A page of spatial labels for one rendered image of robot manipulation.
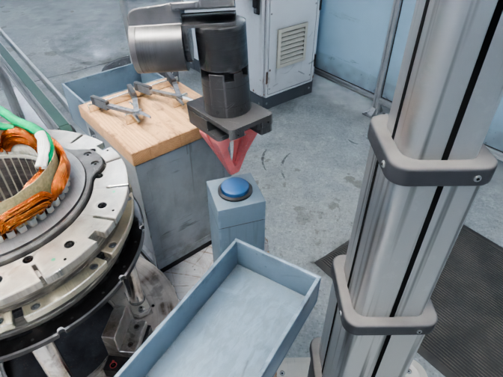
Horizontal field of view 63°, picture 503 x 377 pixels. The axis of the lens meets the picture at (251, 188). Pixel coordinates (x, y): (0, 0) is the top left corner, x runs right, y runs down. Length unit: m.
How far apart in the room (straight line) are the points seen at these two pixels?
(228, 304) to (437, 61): 0.32
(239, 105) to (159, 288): 0.41
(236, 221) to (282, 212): 1.51
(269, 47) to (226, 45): 2.31
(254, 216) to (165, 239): 0.24
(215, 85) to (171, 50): 0.06
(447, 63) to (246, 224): 0.34
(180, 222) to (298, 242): 1.22
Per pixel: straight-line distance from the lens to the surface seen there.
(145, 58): 0.48
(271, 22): 2.73
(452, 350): 1.76
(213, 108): 0.50
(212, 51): 0.47
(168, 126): 0.70
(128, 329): 0.70
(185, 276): 0.82
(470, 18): 0.39
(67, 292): 0.48
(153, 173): 0.68
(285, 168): 2.38
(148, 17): 0.49
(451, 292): 1.93
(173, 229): 0.78
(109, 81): 0.93
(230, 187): 0.58
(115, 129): 0.71
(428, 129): 0.42
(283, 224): 2.03
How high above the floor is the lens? 1.41
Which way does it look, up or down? 39 degrees down
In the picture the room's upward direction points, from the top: straight up
